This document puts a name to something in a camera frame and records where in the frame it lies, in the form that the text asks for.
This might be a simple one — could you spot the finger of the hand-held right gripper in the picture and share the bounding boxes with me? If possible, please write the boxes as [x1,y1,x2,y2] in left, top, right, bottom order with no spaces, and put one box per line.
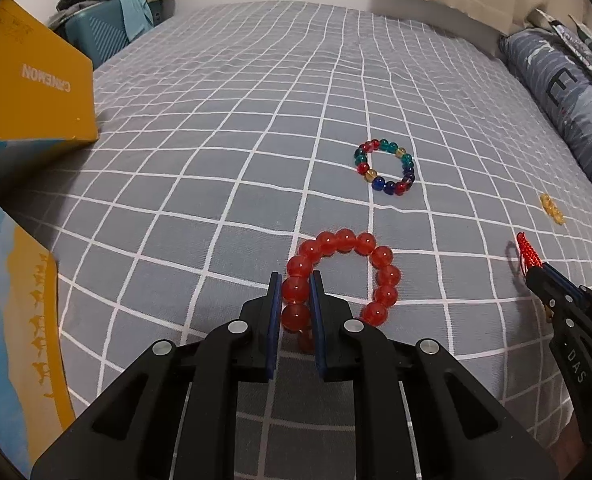
[543,264,592,331]
[526,270,592,448]

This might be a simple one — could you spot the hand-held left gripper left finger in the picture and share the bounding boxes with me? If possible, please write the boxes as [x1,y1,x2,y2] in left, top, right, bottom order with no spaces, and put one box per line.
[30,272,283,480]

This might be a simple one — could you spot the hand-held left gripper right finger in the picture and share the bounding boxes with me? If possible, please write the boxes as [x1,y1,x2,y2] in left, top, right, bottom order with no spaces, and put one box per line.
[310,270,562,480]

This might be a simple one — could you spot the red cord bracelet small charm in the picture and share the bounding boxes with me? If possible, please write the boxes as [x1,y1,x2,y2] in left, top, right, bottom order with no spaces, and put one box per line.
[515,231,552,325]

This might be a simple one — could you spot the red bead bracelet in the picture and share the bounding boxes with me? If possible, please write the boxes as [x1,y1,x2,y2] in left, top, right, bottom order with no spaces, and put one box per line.
[282,228,402,356]

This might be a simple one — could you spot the sky print jewelry box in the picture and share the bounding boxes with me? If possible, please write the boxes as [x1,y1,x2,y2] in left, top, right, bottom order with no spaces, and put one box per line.
[0,180,77,476]

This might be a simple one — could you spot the grey grid bedsheet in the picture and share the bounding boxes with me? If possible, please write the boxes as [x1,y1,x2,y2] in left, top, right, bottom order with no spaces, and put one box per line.
[6,0,592,480]

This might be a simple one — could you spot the grey camouflage pillow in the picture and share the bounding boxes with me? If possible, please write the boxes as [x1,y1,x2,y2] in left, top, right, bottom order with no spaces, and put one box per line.
[498,27,592,206]

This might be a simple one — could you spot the yellow cardboard box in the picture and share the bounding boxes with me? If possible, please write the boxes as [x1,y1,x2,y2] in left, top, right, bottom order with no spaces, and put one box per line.
[0,0,100,196]

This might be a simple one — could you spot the teal ribbed suitcase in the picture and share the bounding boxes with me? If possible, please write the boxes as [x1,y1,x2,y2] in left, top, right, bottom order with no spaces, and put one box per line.
[56,0,154,71]

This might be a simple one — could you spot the teal cloth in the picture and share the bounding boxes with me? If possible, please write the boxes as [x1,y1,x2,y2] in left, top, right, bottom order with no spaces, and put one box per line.
[116,0,154,43]

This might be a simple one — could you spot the amber yellow bead ring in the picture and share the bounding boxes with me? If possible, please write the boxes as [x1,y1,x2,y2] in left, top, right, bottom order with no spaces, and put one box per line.
[539,193,567,226]

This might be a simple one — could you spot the multicoloured glass bead bracelet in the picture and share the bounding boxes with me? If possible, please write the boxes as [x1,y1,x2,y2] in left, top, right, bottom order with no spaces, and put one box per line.
[353,138,417,196]

